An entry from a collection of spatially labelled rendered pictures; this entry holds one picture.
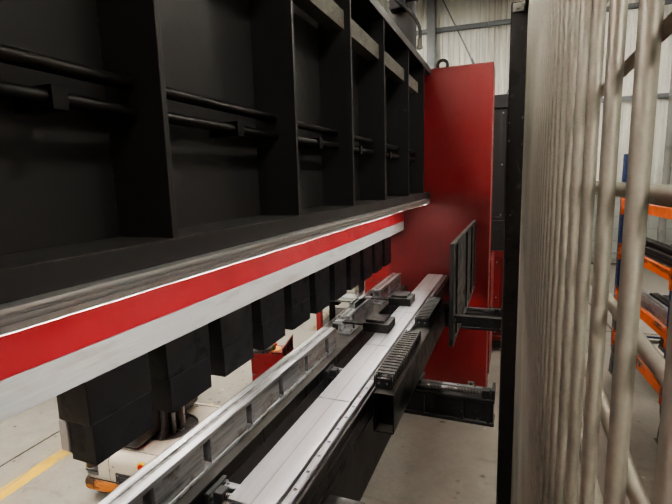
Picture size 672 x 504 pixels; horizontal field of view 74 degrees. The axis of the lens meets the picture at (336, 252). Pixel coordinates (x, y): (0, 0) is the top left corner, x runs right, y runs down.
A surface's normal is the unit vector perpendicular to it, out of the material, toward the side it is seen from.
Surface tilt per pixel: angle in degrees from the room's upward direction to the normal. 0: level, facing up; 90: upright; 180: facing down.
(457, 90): 90
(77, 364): 90
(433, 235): 90
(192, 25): 90
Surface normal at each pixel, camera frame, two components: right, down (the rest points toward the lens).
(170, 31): 0.93, 0.03
